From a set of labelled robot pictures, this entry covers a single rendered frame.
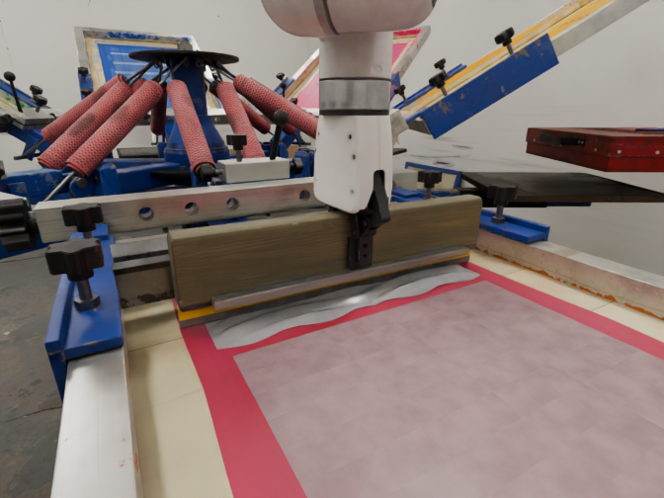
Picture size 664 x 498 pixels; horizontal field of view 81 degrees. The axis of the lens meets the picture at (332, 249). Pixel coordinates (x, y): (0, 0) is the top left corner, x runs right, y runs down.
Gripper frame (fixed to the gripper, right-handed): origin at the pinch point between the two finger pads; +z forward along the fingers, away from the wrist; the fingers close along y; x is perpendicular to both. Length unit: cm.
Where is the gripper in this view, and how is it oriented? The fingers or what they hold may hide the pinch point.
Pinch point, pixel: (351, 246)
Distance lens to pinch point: 46.4
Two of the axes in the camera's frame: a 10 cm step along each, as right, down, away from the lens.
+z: 0.0, 9.4, 3.4
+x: 8.7, -1.6, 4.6
